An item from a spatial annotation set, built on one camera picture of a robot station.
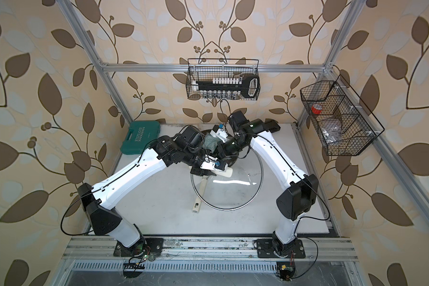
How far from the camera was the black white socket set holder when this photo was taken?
0.82m

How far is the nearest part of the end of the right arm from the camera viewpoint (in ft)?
2.13

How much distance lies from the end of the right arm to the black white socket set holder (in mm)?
315

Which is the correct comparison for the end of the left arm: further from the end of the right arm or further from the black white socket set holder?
the black white socket set holder

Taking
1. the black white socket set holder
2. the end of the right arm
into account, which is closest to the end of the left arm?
the end of the right arm
